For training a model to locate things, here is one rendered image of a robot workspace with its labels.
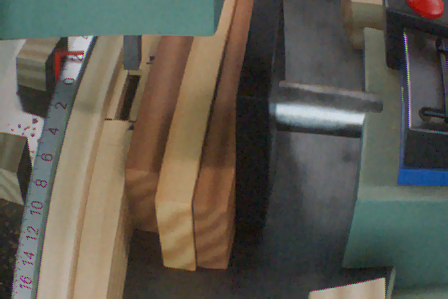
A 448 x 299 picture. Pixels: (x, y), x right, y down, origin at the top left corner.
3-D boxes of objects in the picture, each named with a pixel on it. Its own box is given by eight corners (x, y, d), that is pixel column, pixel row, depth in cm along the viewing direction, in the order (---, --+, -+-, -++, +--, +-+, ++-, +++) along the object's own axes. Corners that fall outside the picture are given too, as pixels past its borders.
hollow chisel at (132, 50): (138, 70, 64) (139, 3, 60) (123, 70, 64) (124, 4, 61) (142, 59, 65) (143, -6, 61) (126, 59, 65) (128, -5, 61)
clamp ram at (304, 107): (366, 232, 61) (385, 114, 55) (234, 229, 62) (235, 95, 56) (378, 120, 68) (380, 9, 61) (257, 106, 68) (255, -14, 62)
